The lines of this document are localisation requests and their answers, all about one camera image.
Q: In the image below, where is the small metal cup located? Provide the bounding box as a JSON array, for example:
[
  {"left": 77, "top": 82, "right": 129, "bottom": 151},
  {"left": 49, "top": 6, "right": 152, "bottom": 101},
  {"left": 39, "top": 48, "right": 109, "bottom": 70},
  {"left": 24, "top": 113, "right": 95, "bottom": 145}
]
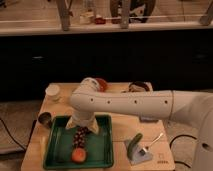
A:
[{"left": 38, "top": 112, "right": 52, "bottom": 128}]

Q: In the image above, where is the green plastic tray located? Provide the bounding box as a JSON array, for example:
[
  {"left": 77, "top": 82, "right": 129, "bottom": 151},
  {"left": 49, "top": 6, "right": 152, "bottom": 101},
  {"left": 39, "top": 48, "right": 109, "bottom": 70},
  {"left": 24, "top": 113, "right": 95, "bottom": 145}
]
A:
[{"left": 43, "top": 115, "right": 114, "bottom": 170}]

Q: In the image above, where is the grey cloth napkin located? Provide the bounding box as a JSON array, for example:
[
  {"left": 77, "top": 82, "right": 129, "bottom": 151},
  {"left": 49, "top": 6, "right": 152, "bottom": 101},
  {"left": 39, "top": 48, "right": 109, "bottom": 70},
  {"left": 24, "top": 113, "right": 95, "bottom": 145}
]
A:
[{"left": 124, "top": 139, "right": 153, "bottom": 165}]

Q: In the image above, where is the black cable right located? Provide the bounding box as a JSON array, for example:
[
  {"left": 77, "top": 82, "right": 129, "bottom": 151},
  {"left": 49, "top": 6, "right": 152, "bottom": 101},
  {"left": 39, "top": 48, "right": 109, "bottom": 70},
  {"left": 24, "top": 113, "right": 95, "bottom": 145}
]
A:
[{"left": 169, "top": 133, "right": 192, "bottom": 166}]

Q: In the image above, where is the black cable left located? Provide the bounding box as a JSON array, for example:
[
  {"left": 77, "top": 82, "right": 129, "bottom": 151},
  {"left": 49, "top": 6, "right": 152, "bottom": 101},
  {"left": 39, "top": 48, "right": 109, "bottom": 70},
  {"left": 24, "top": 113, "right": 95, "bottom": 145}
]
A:
[{"left": 0, "top": 117, "right": 37, "bottom": 153}]

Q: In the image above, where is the blue sponge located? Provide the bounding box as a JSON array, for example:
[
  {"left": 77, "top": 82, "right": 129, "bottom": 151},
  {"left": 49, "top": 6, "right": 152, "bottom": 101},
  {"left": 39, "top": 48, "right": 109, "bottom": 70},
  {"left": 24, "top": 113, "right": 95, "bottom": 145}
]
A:
[{"left": 139, "top": 116, "right": 159, "bottom": 123}]

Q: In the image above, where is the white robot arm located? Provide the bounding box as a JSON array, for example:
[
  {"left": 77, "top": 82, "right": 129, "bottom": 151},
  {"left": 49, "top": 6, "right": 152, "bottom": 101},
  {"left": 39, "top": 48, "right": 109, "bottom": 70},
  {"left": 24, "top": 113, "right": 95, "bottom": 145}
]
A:
[{"left": 67, "top": 77, "right": 213, "bottom": 171}]

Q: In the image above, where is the dark bowl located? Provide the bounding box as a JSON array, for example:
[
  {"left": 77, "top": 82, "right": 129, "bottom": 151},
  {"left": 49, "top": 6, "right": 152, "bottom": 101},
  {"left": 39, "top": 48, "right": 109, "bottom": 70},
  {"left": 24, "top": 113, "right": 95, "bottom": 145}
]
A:
[{"left": 129, "top": 81, "right": 149, "bottom": 92}]

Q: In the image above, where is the dark purple grape bunch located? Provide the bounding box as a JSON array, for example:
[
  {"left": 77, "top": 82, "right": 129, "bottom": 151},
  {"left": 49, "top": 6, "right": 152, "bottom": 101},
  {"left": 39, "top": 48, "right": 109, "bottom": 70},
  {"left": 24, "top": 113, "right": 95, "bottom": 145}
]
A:
[{"left": 73, "top": 127, "right": 90, "bottom": 148}]

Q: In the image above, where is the red fruit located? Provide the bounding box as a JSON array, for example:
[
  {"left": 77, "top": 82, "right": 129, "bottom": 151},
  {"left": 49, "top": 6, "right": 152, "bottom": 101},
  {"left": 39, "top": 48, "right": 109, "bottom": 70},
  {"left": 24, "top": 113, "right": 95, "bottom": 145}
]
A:
[{"left": 97, "top": 78, "right": 108, "bottom": 92}]

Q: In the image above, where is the orange peach fruit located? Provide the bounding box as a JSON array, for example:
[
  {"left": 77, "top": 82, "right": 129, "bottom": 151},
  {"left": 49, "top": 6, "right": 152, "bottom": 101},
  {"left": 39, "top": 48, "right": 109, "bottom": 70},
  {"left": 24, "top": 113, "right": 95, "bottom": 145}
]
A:
[{"left": 71, "top": 148, "right": 86, "bottom": 163}]

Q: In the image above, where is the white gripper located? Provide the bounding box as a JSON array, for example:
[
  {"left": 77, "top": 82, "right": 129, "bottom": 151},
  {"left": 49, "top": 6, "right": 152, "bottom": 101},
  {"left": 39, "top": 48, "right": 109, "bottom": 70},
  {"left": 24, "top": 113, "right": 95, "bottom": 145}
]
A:
[{"left": 65, "top": 111, "right": 99, "bottom": 134}]

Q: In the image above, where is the black cable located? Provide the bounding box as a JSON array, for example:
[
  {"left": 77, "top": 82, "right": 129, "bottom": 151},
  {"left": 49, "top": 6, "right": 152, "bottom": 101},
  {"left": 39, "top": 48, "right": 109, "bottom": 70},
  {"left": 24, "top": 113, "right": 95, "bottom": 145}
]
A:
[
  {"left": 169, "top": 133, "right": 192, "bottom": 166},
  {"left": 0, "top": 117, "right": 37, "bottom": 153}
]

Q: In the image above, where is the green cucumber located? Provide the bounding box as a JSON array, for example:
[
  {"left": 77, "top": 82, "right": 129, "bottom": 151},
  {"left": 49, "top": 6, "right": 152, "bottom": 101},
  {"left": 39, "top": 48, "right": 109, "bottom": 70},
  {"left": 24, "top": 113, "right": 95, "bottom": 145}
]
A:
[{"left": 127, "top": 133, "right": 143, "bottom": 160}]

